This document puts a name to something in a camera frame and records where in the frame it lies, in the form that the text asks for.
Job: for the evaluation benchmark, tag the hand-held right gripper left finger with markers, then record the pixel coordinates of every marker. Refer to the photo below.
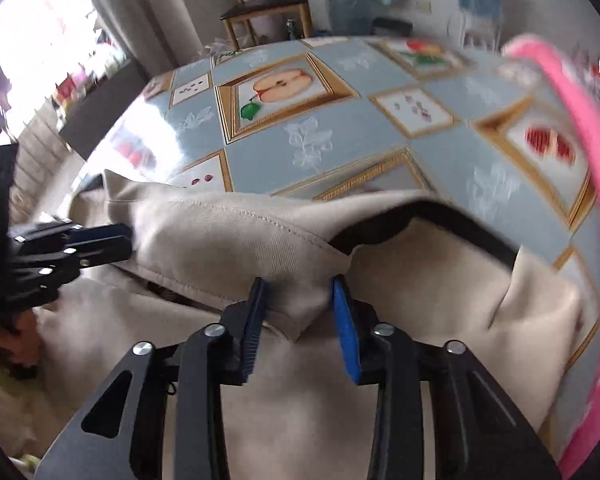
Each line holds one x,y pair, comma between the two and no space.
252,332

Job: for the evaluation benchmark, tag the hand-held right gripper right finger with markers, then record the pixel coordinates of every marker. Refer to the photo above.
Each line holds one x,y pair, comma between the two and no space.
347,335

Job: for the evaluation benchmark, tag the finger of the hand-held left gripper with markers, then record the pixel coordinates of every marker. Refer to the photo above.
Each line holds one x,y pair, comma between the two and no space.
100,232
100,254

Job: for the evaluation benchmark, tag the beige zip jacket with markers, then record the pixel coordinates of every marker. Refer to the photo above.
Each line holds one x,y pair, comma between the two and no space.
430,310

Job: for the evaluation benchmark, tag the person's left hand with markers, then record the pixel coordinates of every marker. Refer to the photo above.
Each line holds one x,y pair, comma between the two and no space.
25,340

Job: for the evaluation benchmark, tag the dark grey cabinet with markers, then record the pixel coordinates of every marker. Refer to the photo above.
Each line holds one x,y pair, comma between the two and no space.
100,110

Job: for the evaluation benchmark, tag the fruit print tablecloth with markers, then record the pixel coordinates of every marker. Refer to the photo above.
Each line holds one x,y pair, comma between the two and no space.
340,135

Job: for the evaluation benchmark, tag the white plastic bag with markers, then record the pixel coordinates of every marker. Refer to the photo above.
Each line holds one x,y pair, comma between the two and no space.
220,49

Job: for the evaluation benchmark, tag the grey curtain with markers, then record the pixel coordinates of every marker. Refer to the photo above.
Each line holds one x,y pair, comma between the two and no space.
145,10

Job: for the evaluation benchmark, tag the wooden chair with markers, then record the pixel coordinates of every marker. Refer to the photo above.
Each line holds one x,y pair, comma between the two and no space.
265,5

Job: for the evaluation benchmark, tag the empty translucent water jug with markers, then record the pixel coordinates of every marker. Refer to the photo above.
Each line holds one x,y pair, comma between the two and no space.
347,15

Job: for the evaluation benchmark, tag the white water dispenser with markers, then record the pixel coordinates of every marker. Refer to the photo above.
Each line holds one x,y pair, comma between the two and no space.
472,35

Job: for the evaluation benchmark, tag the white wall socket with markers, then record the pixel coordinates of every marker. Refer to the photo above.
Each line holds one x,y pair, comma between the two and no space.
423,6

